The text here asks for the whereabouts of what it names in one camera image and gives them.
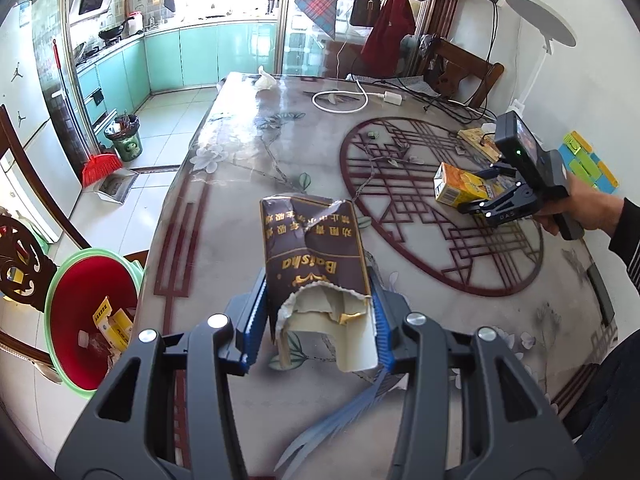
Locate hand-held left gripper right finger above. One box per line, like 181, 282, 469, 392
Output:
367, 255, 586, 480

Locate dark red garment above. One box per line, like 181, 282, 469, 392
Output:
360, 0, 418, 68

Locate person's right hand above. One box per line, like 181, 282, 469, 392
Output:
531, 177, 626, 237

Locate red broom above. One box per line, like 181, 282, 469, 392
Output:
52, 37, 123, 187

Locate green trash bin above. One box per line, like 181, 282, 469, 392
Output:
104, 114, 143, 162

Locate plain back wooden chair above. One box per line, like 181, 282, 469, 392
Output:
417, 35, 506, 111

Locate blue toy phone stand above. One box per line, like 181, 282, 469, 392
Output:
559, 131, 620, 193

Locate carved back wooden chair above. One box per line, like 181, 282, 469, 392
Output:
0, 104, 151, 376

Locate torn dark brown cigarette carton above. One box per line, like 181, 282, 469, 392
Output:
259, 194, 378, 373

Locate grey dustpan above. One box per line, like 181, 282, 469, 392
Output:
95, 167, 138, 205

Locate white desk lamp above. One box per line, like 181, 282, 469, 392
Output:
504, 0, 578, 116

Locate person's right forearm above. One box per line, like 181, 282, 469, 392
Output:
607, 197, 640, 286

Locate red basin green rim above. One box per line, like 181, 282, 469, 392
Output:
44, 247, 147, 402

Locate teal kitchen base cabinets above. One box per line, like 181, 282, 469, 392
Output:
75, 20, 278, 126

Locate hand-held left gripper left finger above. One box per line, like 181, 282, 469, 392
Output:
54, 265, 268, 480

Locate white refrigerator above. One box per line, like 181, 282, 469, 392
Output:
0, 0, 83, 243

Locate white charging cable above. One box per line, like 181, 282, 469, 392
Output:
312, 87, 386, 115

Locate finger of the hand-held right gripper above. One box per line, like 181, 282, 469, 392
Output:
472, 160, 516, 184
457, 185, 541, 228

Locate black wok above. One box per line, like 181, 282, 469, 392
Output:
97, 16, 137, 43

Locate yellow toothpaste box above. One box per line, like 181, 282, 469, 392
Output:
91, 297, 135, 353

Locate black flat device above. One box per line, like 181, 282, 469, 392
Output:
586, 262, 617, 326

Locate orange juice box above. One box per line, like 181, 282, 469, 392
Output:
432, 161, 493, 208

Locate person's leg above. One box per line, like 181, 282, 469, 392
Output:
562, 330, 640, 456

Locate black cables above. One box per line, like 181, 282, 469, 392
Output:
345, 72, 496, 126

